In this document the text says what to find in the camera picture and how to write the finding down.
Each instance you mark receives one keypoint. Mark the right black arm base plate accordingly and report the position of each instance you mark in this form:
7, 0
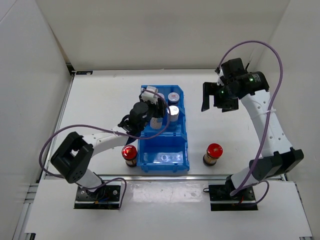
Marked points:
221, 201

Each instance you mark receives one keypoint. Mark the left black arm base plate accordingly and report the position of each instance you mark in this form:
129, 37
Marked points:
108, 199

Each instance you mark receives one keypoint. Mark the red-lid sauce jar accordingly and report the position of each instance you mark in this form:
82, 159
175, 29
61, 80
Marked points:
129, 153
213, 152

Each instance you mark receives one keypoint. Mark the left black logo label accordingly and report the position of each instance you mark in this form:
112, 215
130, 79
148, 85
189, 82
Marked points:
87, 72

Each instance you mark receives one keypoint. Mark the silver-lid blue-label bottle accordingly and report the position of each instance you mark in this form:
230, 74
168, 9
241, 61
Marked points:
156, 123
174, 112

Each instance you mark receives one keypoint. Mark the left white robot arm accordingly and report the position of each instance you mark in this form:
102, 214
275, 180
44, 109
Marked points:
72, 157

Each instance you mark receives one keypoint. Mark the near blue storage bin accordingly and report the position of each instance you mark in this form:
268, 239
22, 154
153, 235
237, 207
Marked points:
166, 153

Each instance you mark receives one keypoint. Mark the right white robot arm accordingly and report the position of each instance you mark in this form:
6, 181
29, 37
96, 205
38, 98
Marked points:
276, 155

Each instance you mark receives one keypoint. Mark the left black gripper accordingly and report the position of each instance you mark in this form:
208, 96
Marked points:
160, 112

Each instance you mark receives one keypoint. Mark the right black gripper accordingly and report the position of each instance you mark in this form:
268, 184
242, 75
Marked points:
211, 89

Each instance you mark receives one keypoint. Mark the white-lid spice jar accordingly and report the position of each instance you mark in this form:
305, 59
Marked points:
173, 99
161, 96

